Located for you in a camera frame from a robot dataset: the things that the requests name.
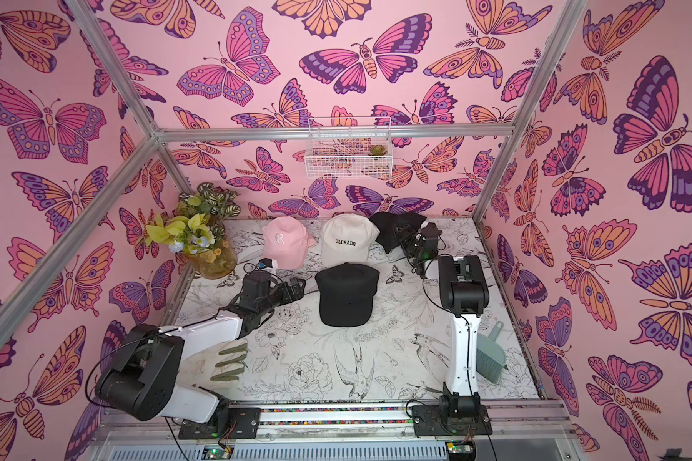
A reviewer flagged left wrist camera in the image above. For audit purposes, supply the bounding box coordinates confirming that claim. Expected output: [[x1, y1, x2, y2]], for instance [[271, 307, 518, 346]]
[[256, 257, 278, 274]]

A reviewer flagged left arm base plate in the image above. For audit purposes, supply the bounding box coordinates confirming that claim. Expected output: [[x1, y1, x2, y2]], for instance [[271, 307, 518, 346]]
[[179, 406, 263, 440]]

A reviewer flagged black cap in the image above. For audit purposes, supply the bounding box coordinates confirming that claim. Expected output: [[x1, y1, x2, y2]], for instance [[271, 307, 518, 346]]
[[369, 211, 426, 254], [315, 263, 380, 328]]

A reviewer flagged white wire basket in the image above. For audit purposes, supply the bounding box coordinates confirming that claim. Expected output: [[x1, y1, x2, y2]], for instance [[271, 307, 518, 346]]
[[302, 115, 394, 181]]

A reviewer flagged amber vase with flowers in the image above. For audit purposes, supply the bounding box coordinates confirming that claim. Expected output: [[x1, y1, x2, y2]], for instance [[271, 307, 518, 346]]
[[145, 182, 241, 280]]

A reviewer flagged aluminium front rail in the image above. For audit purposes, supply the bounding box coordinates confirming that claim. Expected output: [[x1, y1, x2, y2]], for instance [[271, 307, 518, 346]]
[[92, 400, 575, 447]]

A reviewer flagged black cap back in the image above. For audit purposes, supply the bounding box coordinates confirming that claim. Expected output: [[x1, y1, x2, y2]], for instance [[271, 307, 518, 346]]
[[369, 211, 426, 254]]

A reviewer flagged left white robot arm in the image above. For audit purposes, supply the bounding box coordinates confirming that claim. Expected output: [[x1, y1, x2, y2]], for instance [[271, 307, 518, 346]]
[[94, 270, 307, 431]]

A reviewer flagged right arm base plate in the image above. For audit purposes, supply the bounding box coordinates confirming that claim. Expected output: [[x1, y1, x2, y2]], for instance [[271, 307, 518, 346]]
[[405, 384, 493, 438]]

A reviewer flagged white Colorado cap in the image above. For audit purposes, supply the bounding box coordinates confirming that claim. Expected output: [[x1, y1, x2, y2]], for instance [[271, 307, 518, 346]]
[[321, 213, 380, 267]]

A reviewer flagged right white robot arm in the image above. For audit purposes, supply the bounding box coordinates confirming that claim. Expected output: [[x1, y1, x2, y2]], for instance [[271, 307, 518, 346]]
[[392, 222, 490, 415]]

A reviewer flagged pink cap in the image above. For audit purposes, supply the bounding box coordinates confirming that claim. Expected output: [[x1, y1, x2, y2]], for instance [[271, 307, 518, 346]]
[[263, 216, 316, 270]]

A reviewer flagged small green succulent plant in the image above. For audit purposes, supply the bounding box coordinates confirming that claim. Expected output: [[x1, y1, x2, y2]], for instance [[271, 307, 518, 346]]
[[369, 145, 388, 157]]

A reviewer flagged green dustpan brush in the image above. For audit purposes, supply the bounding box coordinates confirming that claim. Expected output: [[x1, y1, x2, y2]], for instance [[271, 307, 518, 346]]
[[477, 321, 507, 384]]

